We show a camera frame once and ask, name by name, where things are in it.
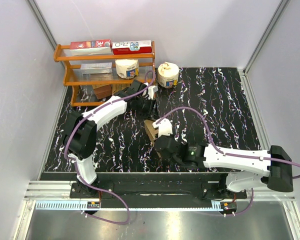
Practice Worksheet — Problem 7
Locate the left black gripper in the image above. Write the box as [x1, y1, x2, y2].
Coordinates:
[135, 97, 159, 122]

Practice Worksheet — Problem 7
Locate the brown cardboard express box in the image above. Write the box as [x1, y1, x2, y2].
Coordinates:
[143, 119, 159, 148]

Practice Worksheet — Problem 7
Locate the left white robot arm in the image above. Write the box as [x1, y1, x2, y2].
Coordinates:
[62, 80, 158, 198]

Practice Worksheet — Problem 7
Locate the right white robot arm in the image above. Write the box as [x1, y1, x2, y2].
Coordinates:
[154, 135, 294, 198]

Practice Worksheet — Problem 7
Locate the middle small cardboard box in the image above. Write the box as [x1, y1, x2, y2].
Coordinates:
[112, 84, 130, 96]

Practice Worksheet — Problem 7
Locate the dark brown small box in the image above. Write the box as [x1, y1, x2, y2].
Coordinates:
[92, 84, 113, 100]

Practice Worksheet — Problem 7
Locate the red white toothpaste box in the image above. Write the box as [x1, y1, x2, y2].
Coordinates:
[111, 40, 152, 55]

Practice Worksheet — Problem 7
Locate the red silver toothpaste box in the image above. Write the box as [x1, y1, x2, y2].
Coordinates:
[69, 39, 112, 56]

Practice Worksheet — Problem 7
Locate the toilet paper roll on shelf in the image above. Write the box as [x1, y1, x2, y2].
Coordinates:
[115, 59, 139, 80]

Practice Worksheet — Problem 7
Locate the toilet paper roll on table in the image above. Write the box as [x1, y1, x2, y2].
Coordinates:
[157, 62, 179, 89]

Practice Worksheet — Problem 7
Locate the orange wooden shelf rack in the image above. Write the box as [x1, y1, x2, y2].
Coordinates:
[53, 40, 156, 107]

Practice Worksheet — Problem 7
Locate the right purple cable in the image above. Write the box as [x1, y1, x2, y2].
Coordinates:
[156, 106, 300, 218]

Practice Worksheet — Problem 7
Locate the purple cable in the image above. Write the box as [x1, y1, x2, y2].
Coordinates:
[156, 106, 300, 218]
[64, 69, 157, 225]

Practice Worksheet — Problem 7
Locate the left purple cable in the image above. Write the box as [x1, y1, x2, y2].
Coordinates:
[64, 69, 157, 225]

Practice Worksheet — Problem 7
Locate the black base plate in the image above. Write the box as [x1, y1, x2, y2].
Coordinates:
[69, 172, 247, 210]

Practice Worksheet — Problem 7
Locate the aluminium frame rail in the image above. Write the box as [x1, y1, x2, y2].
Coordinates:
[23, 180, 296, 202]

